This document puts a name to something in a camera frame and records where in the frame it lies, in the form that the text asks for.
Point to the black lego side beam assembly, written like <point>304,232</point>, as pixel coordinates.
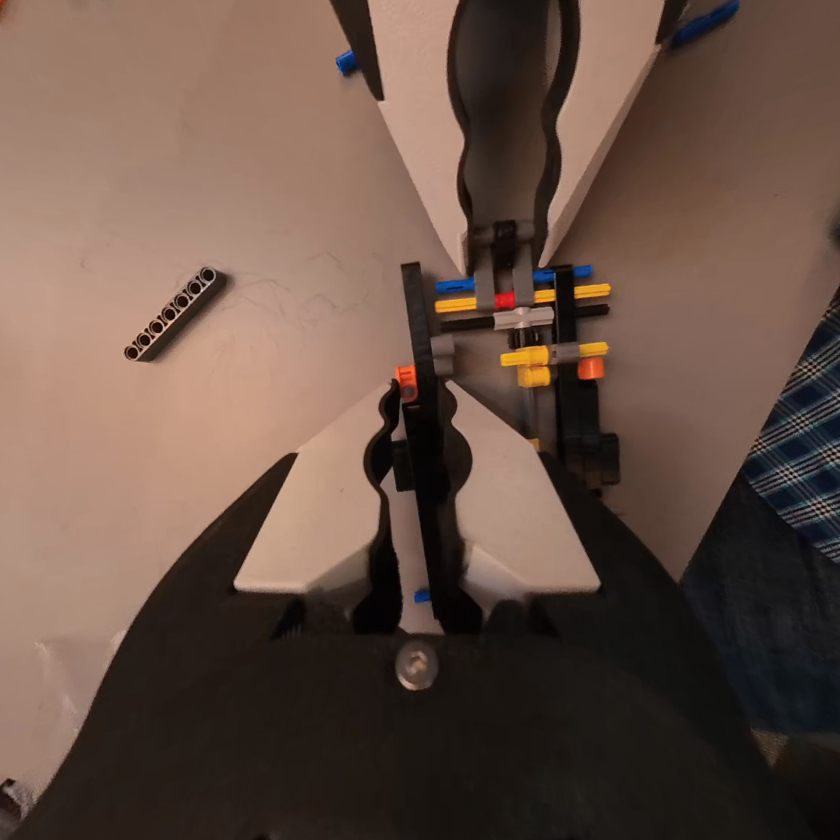
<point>420,328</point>

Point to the long blue lego pin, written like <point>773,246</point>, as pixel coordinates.
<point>705,23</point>

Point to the multicoloured lego chassis assembly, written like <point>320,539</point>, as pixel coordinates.
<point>577,407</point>

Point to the grey lego beam with holes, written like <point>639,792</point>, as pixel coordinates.
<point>174,315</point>

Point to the blue denim jeans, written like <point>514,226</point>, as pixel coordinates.
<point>754,623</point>

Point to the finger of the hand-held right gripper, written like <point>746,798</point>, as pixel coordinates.
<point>413,79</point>
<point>604,79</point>

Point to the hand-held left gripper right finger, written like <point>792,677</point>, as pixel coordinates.
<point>525,525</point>

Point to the short blue lego pin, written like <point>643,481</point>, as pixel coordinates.
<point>346,62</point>

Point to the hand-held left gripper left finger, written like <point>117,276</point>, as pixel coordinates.
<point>315,525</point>

